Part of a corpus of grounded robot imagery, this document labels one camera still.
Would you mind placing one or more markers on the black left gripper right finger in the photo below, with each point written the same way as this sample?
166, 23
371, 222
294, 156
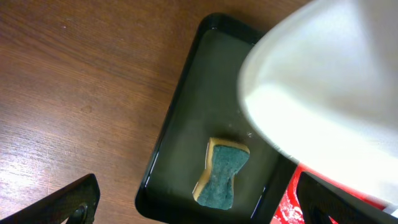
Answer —
322, 202

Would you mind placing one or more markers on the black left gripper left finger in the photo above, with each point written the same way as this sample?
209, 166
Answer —
74, 203

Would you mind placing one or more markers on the green yellow sponge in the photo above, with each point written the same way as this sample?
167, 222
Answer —
215, 187

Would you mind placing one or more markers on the white plate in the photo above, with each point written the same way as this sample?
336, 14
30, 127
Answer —
321, 87

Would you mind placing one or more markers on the red tray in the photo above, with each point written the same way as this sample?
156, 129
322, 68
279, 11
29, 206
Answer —
289, 211

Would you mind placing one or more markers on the dark green tray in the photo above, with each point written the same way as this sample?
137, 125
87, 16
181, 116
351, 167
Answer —
205, 104

